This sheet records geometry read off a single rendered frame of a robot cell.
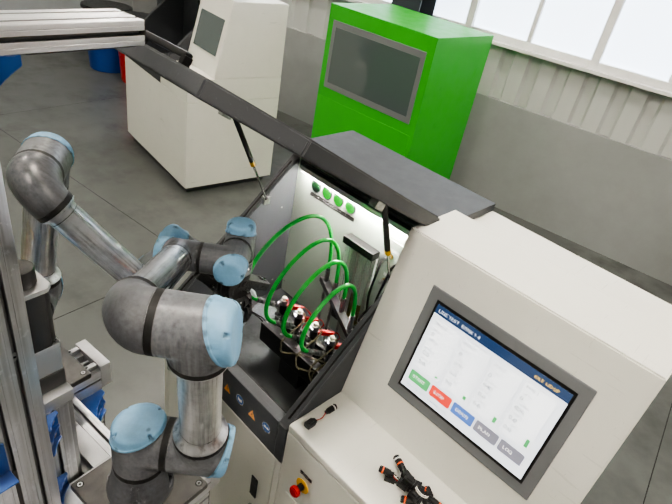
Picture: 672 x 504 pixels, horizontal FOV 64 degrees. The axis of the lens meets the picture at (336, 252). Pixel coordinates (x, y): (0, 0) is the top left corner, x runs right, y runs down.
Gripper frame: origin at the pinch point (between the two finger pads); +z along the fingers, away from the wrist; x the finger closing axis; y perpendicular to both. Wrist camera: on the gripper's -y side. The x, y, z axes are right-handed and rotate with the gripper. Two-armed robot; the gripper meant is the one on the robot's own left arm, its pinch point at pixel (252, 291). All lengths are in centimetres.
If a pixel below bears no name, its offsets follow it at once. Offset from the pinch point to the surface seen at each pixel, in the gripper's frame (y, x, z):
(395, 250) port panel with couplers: -40.6, 14.0, 24.1
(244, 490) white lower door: 57, 5, 50
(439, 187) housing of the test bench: -69, 10, 26
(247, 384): 23.7, 9.1, 15.3
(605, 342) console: -43, 89, 18
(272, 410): 23.7, 21.4, 19.0
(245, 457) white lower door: 45, 7, 38
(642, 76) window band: -321, -97, 227
